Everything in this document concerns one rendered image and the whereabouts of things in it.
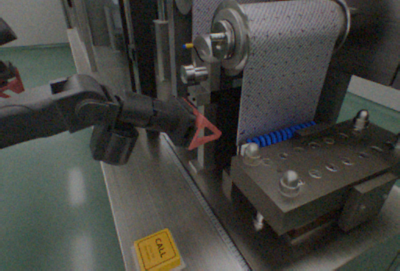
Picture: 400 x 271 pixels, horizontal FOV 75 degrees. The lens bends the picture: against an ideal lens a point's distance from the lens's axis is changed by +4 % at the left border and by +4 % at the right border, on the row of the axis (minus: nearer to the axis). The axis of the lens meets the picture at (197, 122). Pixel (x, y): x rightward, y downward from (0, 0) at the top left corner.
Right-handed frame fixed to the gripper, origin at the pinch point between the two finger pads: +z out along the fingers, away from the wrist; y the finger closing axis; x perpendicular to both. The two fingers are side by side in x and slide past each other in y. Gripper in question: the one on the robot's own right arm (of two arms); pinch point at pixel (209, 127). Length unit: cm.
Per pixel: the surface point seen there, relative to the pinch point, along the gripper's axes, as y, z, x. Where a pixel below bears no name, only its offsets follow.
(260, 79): 0.3, 6.3, 13.1
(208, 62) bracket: -7.7, -1.9, 11.7
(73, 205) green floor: -107, 10, -116
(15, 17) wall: -557, -64, -86
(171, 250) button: 11.0, -4.3, -21.3
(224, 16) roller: -6.6, -3.7, 21.0
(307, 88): 0.2, 21.3, 15.4
